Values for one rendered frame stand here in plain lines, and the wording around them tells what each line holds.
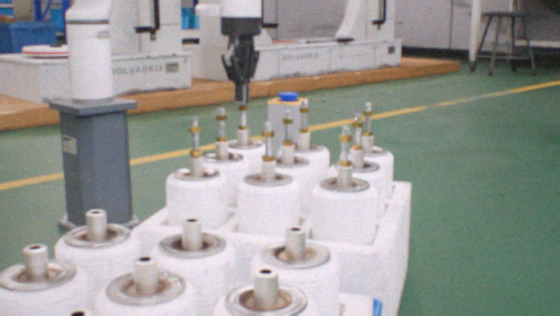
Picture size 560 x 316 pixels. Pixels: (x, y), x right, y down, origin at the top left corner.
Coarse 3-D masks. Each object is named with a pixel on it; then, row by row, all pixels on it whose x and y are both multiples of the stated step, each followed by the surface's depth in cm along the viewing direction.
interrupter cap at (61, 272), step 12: (24, 264) 68; (48, 264) 68; (60, 264) 68; (72, 264) 68; (0, 276) 65; (12, 276) 66; (24, 276) 66; (48, 276) 66; (60, 276) 65; (72, 276) 65; (12, 288) 63; (24, 288) 62; (36, 288) 63; (48, 288) 63
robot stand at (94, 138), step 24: (72, 120) 145; (96, 120) 144; (120, 120) 148; (72, 144) 147; (96, 144) 145; (120, 144) 149; (72, 168) 148; (96, 168) 146; (120, 168) 150; (72, 192) 150; (96, 192) 147; (120, 192) 151; (72, 216) 152; (120, 216) 152
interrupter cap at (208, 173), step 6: (186, 168) 108; (204, 168) 108; (210, 168) 108; (174, 174) 104; (180, 174) 104; (186, 174) 106; (204, 174) 105; (210, 174) 104; (216, 174) 104; (186, 180) 102; (192, 180) 101; (198, 180) 102
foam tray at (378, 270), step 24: (408, 192) 123; (384, 216) 108; (408, 216) 126; (144, 240) 101; (240, 240) 97; (264, 240) 97; (384, 240) 97; (240, 264) 98; (360, 264) 93; (384, 264) 92; (360, 288) 94; (384, 288) 93; (384, 312) 94
